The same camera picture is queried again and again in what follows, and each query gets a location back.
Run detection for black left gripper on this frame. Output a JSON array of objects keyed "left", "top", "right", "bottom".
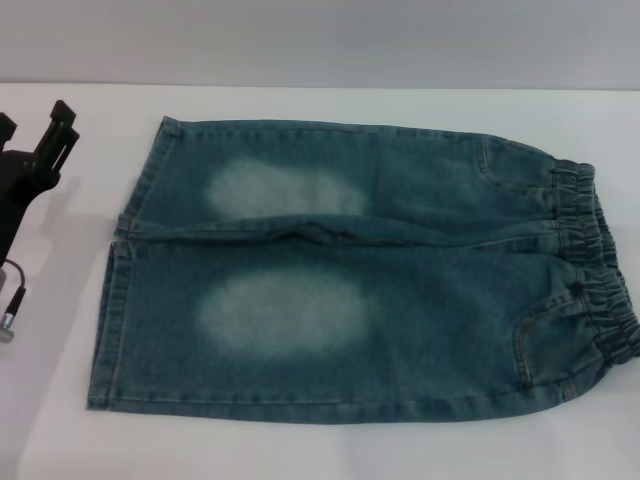
[{"left": 0, "top": 99, "right": 82, "bottom": 262}]

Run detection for blue faded denim shorts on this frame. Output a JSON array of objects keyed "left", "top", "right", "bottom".
[{"left": 87, "top": 114, "right": 640, "bottom": 419}]

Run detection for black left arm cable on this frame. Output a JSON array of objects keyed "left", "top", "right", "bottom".
[{"left": 0, "top": 256, "right": 27, "bottom": 347}]

